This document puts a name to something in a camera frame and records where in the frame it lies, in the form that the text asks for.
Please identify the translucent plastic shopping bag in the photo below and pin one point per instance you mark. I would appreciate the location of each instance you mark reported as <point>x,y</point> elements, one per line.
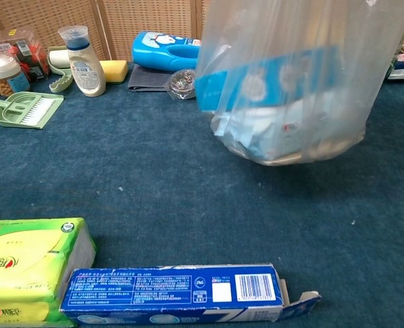
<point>290,51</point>

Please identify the blue table cloth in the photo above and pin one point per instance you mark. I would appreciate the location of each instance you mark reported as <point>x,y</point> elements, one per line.
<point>188,205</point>

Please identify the steel wool scrubber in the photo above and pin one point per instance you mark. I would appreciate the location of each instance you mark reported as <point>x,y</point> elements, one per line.
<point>182,85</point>

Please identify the folded gray cloth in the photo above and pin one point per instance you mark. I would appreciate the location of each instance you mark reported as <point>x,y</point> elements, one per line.
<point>145,80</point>

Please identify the blue cookie box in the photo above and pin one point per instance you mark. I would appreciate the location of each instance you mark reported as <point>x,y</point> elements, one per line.
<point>266,77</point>

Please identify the blue detergent pump bottle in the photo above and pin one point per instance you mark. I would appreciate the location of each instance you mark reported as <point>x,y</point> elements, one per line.
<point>160,51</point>

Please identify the yellow sponge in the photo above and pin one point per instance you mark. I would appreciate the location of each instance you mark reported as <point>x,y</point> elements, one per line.
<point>114,70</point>

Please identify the blue toothpaste box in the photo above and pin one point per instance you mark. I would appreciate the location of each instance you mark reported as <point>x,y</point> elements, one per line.
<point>160,290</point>

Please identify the white bottle with clear cap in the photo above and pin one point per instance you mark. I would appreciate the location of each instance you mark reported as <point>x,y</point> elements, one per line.
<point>85,71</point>

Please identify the wicker folding screen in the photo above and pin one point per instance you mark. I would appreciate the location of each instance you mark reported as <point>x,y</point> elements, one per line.
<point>136,20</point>

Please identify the green lint roller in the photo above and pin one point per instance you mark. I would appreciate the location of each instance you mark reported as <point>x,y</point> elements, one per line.
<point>58,61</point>

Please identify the green dustpan with brush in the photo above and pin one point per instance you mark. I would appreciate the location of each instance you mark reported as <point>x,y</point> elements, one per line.
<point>27,111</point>

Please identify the green tissue pack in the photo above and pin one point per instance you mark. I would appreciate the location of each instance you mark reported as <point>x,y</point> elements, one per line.
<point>24,266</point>

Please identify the clear box with red items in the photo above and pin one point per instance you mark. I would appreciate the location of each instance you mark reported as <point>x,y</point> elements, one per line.
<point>27,51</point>

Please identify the white lid nut jar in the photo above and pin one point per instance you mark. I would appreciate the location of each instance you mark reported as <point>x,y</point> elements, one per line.
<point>5,77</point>

